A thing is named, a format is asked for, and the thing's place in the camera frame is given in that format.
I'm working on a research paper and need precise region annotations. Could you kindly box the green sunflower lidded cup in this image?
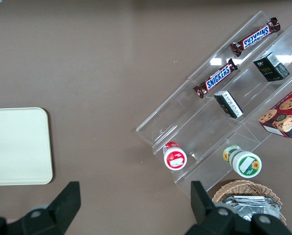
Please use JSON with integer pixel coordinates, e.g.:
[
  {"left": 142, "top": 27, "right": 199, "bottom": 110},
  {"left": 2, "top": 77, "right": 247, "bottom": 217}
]
[{"left": 222, "top": 144, "right": 263, "bottom": 178}]

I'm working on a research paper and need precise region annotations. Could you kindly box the black box with white label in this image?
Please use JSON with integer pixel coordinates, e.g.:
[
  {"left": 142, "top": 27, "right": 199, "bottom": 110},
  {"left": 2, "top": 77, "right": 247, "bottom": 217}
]
[{"left": 213, "top": 90, "right": 244, "bottom": 119}]

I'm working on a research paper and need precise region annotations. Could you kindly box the cream rectangular tray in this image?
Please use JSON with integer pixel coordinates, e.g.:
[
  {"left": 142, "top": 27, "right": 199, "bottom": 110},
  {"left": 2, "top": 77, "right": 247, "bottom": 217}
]
[{"left": 0, "top": 107, "right": 54, "bottom": 187}]

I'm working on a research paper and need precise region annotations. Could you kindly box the clear acrylic tiered shelf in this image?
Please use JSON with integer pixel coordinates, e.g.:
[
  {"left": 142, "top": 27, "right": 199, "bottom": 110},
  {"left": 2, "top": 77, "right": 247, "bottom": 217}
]
[{"left": 135, "top": 10, "right": 292, "bottom": 199}]

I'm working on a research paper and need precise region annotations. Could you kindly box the foil wrapped sandwich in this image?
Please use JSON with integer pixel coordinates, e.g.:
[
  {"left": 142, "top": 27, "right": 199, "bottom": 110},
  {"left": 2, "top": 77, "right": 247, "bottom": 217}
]
[{"left": 221, "top": 195, "right": 287, "bottom": 225}]

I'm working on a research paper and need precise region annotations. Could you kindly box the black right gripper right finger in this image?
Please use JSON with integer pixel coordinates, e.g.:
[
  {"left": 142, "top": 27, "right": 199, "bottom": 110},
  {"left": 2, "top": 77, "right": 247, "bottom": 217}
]
[{"left": 182, "top": 181, "right": 292, "bottom": 235}]

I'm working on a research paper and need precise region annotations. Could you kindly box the red lidded small cup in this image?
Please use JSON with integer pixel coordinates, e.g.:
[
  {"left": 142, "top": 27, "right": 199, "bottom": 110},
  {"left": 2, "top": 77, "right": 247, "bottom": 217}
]
[{"left": 163, "top": 141, "right": 188, "bottom": 171}]

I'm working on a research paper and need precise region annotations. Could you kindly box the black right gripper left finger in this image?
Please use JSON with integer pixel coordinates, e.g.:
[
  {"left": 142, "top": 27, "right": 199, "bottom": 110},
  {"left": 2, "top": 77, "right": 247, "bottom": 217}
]
[{"left": 0, "top": 181, "right": 82, "bottom": 235}]

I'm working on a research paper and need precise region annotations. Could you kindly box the red chocolate chip cookie box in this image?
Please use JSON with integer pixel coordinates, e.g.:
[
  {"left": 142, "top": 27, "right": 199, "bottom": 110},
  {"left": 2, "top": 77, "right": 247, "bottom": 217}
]
[{"left": 258, "top": 84, "right": 292, "bottom": 139}]

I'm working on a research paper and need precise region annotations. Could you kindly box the black box with gold print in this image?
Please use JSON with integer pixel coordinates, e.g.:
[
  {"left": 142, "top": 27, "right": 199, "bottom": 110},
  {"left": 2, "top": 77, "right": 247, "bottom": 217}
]
[{"left": 253, "top": 51, "right": 291, "bottom": 83}]

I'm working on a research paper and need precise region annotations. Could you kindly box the Snickers chocolate bar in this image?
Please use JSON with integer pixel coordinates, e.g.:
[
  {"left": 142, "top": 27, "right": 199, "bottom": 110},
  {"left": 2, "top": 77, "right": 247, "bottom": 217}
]
[
  {"left": 230, "top": 17, "right": 282, "bottom": 58},
  {"left": 193, "top": 58, "right": 239, "bottom": 99}
]

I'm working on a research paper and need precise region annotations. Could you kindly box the woven wicker basket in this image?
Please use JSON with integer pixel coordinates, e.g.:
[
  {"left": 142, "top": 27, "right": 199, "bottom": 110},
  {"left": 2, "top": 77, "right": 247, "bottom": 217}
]
[{"left": 212, "top": 180, "right": 288, "bottom": 226}]

